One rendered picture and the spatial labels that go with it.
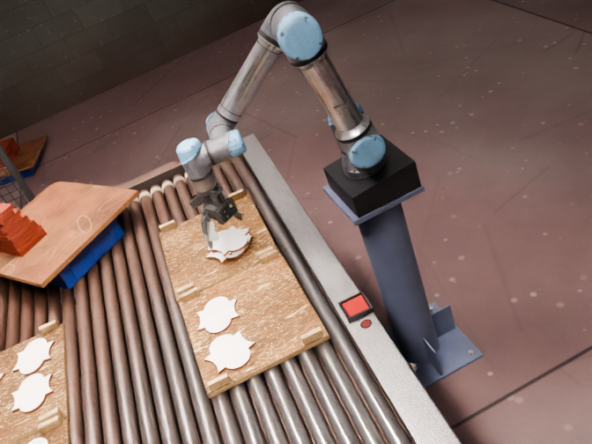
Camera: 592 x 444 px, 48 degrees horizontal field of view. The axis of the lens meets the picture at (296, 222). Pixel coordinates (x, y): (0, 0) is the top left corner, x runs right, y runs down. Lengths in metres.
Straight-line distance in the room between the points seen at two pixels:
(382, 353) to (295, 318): 0.28
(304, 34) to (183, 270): 0.86
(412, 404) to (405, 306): 1.05
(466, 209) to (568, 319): 0.89
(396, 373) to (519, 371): 1.19
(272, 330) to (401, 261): 0.77
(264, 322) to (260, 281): 0.18
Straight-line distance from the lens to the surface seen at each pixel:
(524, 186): 3.65
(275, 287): 1.98
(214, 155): 1.96
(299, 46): 1.84
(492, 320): 2.98
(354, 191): 2.20
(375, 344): 1.75
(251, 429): 1.69
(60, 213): 2.66
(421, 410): 1.60
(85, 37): 6.66
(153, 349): 2.03
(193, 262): 2.22
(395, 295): 2.58
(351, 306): 1.84
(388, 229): 2.37
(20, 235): 2.53
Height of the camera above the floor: 2.20
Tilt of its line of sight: 35 degrees down
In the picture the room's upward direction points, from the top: 21 degrees counter-clockwise
